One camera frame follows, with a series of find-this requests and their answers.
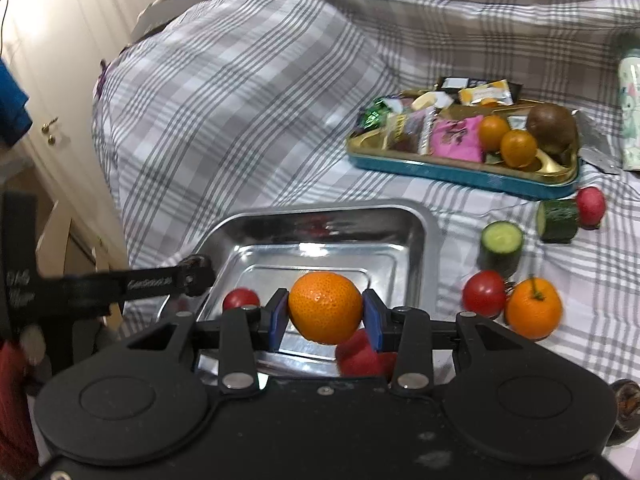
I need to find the wooden furniture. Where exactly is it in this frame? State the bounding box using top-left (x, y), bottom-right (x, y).
top-left (35, 200), bottom-right (118, 286)

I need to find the white printed bottle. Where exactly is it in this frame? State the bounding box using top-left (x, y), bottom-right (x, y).
top-left (617, 35), bottom-right (640, 171)

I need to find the silver foil wrapper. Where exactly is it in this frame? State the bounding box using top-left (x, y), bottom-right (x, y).
top-left (575, 110), bottom-right (623, 175)

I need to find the red cloth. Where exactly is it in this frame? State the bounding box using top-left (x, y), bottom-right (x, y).
top-left (0, 342), bottom-right (38, 473)

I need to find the blue cloth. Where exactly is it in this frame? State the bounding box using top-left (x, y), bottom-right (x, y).
top-left (0, 57), bottom-right (33, 146)

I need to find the green candy wrapper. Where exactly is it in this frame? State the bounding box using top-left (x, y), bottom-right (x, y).
top-left (359, 97), bottom-right (401, 133)

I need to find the cucumber piece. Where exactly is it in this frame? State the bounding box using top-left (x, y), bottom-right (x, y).
top-left (480, 220), bottom-right (525, 275)
top-left (536, 198), bottom-right (581, 244)

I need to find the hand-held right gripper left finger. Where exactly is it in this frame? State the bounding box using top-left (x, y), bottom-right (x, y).
top-left (125, 287), bottom-right (291, 393)

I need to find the plaid blanket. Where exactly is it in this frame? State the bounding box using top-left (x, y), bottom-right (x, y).
top-left (92, 0), bottom-right (640, 480)

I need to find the teal and gold tin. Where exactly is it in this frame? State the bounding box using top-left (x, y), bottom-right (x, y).
top-left (346, 87), bottom-right (583, 201)

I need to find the yellow and white snack packet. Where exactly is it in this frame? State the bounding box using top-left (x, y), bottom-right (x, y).
top-left (459, 81), bottom-right (523, 107)

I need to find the red radish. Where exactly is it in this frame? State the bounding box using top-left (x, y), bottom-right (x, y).
top-left (575, 186), bottom-right (607, 229)

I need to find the red strawberry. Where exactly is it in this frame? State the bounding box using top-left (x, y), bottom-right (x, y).
top-left (335, 329), bottom-right (398, 377)

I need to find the red tomato with stem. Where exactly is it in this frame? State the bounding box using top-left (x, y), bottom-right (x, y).
top-left (461, 270), bottom-right (510, 320)

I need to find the orange mandarin with stem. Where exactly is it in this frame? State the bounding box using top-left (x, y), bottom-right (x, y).
top-left (504, 276), bottom-right (563, 341)

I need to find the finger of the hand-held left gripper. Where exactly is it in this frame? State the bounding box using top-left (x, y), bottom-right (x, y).
top-left (60, 255), bottom-right (217, 312)

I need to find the white wardrobe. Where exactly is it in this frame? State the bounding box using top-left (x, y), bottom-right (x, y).
top-left (0, 0), bottom-right (241, 271)

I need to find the brown kiwi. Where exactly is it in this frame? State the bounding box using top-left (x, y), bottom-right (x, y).
top-left (526, 104), bottom-right (578, 156)

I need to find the pink snack packet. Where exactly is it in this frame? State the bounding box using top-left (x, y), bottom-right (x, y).
top-left (431, 116), bottom-right (485, 163)

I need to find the small orange kumquat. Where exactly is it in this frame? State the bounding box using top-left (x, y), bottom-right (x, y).
top-left (500, 130), bottom-right (538, 168)
top-left (479, 116), bottom-right (511, 152)

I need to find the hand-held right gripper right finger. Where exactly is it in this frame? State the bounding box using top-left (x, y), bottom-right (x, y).
top-left (362, 287), bottom-right (526, 396)

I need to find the small cherry tomato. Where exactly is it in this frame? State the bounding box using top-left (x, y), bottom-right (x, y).
top-left (222, 287), bottom-right (261, 312)

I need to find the clear packet of dark snacks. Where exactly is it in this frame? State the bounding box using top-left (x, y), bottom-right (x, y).
top-left (385, 110), bottom-right (436, 153)

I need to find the stainless steel tray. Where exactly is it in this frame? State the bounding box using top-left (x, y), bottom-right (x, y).
top-left (157, 199), bottom-right (441, 378)

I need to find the grey patterned cloth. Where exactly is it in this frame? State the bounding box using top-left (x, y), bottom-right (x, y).
top-left (120, 0), bottom-right (206, 56)

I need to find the black snack packet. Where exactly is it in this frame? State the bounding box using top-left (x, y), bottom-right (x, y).
top-left (437, 76), bottom-right (483, 93)

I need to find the large orange mandarin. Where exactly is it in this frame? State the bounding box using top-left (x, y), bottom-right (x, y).
top-left (287, 271), bottom-right (365, 346)

